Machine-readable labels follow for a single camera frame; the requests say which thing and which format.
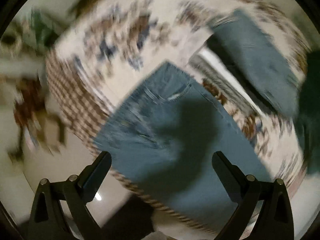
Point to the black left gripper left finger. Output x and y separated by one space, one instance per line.
47 220

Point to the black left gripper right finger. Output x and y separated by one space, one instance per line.
275 220

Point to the blue denim jeans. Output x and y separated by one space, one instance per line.
162 138

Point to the dark green plush blanket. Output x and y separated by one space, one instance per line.
307 120

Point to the white board under jeans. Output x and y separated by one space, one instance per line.
213 69

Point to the folded blue jeans stack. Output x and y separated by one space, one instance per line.
259 61

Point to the floral bed blanket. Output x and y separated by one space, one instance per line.
110 50

